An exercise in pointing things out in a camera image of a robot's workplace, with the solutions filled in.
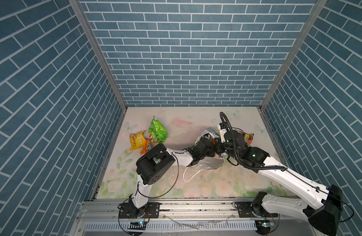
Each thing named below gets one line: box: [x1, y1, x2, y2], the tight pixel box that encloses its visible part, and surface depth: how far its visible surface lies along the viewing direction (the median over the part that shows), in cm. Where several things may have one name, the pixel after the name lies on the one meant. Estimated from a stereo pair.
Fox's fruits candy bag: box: [239, 130, 255, 147], surface depth 98 cm
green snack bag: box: [148, 115, 169, 144], surface depth 96 cm
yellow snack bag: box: [129, 130, 147, 151], surface depth 98 cm
